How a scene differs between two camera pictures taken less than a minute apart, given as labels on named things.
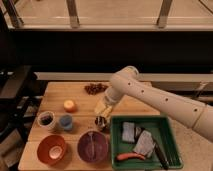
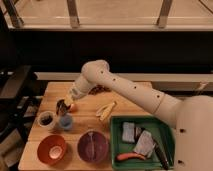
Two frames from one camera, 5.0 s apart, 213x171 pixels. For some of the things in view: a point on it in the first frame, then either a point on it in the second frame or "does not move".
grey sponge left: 128,132 does not move
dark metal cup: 101,123 to 61,107
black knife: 164,163 does not move
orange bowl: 51,149 does not move
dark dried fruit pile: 94,88 does not move
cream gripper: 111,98 to 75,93
